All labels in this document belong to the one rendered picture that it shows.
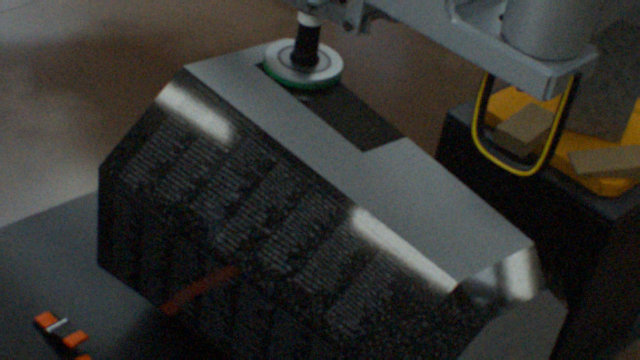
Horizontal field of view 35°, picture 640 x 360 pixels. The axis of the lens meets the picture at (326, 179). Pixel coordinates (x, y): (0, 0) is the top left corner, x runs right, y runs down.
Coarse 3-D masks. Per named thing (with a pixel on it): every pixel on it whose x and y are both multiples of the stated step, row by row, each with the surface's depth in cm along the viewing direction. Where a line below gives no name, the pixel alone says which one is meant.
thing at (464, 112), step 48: (480, 192) 297; (528, 192) 282; (576, 192) 272; (624, 192) 275; (576, 240) 276; (624, 240) 280; (576, 288) 281; (624, 288) 306; (576, 336) 298; (624, 336) 336
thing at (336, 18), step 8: (280, 0) 264; (288, 0) 262; (296, 0) 260; (304, 8) 259; (312, 8) 256; (320, 8) 255; (328, 8) 253; (336, 8) 251; (344, 8) 249; (368, 8) 259; (376, 8) 257; (320, 16) 256; (328, 16) 254; (336, 16) 252; (368, 16) 245; (376, 16) 251; (384, 16) 255; (344, 24) 246; (352, 24) 245; (368, 24) 246; (360, 32) 248; (368, 32) 247
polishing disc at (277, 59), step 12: (276, 48) 277; (288, 48) 278; (324, 48) 281; (276, 60) 272; (288, 60) 273; (324, 60) 276; (336, 60) 277; (276, 72) 269; (288, 72) 268; (300, 72) 269; (312, 72) 270; (324, 72) 271; (336, 72) 272
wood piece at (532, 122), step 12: (528, 108) 285; (540, 108) 286; (516, 120) 279; (528, 120) 280; (540, 120) 281; (504, 132) 274; (516, 132) 274; (528, 132) 275; (540, 132) 276; (504, 144) 276; (516, 144) 273; (528, 144) 272
